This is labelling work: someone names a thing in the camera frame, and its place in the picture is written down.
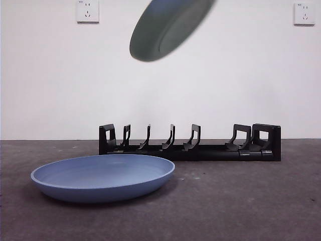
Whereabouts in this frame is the white wall socket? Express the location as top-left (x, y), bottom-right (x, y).
top-left (293, 3), bottom-right (316, 26)
top-left (76, 0), bottom-right (100, 25)

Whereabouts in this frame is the green round plate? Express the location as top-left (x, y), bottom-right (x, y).
top-left (129, 0), bottom-right (218, 63)

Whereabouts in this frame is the black plate rack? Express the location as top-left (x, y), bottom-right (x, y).
top-left (98, 123), bottom-right (282, 162)

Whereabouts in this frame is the blue round plate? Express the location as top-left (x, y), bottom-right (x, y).
top-left (30, 154), bottom-right (177, 203)

